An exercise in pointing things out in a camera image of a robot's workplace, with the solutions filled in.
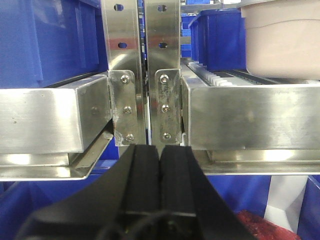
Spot steel shelf rail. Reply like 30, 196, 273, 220
0, 74, 113, 182
181, 78, 320, 175

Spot large blue bin left shelf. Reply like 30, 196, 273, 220
0, 0, 108, 89

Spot white roller track upper shelf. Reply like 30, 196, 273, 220
185, 61, 237, 87

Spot steel shelf front rail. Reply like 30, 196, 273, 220
181, 78, 320, 175

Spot left steel shelf rail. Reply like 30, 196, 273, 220
0, 74, 113, 182

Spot blue bin upper right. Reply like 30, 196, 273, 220
188, 8, 246, 72

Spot white paper strip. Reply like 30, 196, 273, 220
264, 175, 308, 233

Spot left perforated steel upright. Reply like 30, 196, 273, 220
100, 0, 146, 147

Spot large blue bin below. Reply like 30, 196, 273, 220
0, 173, 320, 240

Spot perforated steel upright post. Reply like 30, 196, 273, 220
144, 0, 182, 149

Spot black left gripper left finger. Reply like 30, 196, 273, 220
15, 144, 160, 240

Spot red bubble wrap bags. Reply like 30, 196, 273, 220
236, 210, 302, 240

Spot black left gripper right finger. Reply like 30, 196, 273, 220
160, 145, 255, 240

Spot pale pink storage bin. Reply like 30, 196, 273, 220
238, 0, 320, 80

